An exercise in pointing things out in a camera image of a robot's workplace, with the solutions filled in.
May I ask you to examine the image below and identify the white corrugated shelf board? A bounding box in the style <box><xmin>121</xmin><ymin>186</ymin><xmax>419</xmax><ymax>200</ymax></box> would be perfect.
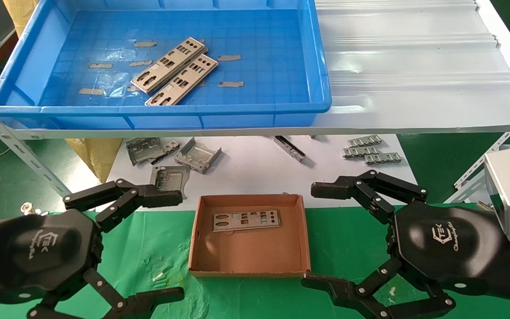
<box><xmin>0</xmin><ymin>0</ymin><xmax>510</xmax><ymax>141</ymax></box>

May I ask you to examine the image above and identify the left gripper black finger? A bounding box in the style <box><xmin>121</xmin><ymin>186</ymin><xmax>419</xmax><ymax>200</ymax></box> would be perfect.
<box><xmin>63</xmin><ymin>179</ymin><xmax>183</xmax><ymax>233</ymax></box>

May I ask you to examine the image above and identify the blue plastic tray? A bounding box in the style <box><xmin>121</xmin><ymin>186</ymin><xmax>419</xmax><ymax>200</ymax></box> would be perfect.
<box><xmin>0</xmin><ymin>0</ymin><xmax>332</xmax><ymax>130</ymax></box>

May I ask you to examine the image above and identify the yellow woven bag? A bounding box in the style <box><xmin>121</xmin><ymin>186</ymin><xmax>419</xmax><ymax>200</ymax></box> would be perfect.
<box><xmin>2</xmin><ymin>0</ymin><xmax>39</xmax><ymax>37</ymax></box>
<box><xmin>65</xmin><ymin>138</ymin><xmax>124</xmax><ymax>183</ymax></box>

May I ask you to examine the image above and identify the silver metal IO shield plate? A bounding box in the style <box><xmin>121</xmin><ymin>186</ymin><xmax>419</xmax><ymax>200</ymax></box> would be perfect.
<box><xmin>212</xmin><ymin>209</ymin><xmax>281</xmax><ymax>232</ymax></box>
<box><xmin>145</xmin><ymin>54</ymin><xmax>218</xmax><ymax>106</ymax></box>
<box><xmin>131</xmin><ymin>37</ymin><xmax>207</xmax><ymax>93</ymax></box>

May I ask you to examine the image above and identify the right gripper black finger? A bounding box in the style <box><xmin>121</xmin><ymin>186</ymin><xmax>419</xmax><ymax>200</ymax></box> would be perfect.
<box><xmin>310</xmin><ymin>170</ymin><xmax>429</xmax><ymax>225</ymax></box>

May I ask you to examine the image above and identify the grey slotted angle steel bar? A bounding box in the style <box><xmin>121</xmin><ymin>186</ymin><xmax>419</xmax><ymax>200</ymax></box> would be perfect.
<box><xmin>0</xmin><ymin>91</ymin><xmax>76</xmax><ymax>198</ymax></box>

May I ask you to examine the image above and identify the grey flat stamped metal bracket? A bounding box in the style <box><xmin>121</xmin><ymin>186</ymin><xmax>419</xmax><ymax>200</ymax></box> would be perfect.
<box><xmin>150</xmin><ymin>165</ymin><xmax>191</xmax><ymax>200</ymax></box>

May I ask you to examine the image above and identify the white metal shelf leg frame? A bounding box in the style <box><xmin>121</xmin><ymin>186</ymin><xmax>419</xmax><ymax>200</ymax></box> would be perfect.
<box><xmin>444</xmin><ymin>128</ymin><xmax>510</xmax><ymax>204</ymax></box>

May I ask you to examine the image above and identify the slim grey metal strip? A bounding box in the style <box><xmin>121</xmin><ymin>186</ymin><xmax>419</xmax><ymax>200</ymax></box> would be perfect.
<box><xmin>274</xmin><ymin>135</ymin><xmax>306</xmax><ymax>163</ymax></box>

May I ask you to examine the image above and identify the green table cloth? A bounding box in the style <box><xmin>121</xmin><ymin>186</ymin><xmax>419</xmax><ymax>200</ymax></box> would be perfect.
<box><xmin>0</xmin><ymin>203</ymin><xmax>510</xmax><ymax>319</ymax></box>

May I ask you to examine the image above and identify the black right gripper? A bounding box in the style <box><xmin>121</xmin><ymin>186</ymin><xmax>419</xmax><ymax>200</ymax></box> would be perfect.
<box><xmin>301</xmin><ymin>202</ymin><xmax>510</xmax><ymax>319</ymax></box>

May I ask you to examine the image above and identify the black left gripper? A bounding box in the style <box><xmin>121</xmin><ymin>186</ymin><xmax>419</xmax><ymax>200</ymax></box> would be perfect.
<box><xmin>0</xmin><ymin>208</ymin><xmax>185</xmax><ymax>319</ymax></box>

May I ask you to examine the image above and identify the small grey stamped metal part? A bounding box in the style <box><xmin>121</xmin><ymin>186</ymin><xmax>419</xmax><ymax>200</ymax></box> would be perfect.
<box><xmin>151</xmin><ymin>140</ymin><xmax>181</xmax><ymax>165</ymax></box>

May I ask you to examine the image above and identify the grey folded metal bracket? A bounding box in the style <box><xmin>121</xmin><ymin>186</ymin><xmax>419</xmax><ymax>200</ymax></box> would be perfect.
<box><xmin>174</xmin><ymin>136</ymin><xmax>222</xmax><ymax>174</ymax></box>

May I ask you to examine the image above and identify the small notched metal strip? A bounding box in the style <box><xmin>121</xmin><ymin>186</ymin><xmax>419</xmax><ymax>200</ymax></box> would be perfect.
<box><xmin>347</xmin><ymin>134</ymin><xmax>383</xmax><ymax>148</ymax></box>
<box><xmin>342</xmin><ymin>146</ymin><xmax>382</xmax><ymax>158</ymax></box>
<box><xmin>364</xmin><ymin>152</ymin><xmax>404</xmax><ymax>166</ymax></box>

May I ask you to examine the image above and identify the brown cardboard box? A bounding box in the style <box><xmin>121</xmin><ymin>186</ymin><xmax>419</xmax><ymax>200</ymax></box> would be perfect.
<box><xmin>189</xmin><ymin>194</ymin><xmax>312</xmax><ymax>279</ymax></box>

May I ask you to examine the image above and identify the white flat board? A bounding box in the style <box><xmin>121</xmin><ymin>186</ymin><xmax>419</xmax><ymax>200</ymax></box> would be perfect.
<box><xmin>96</xmin><ymin>135</ymin><xmax>419</xmax><ymax>212</ymax></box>

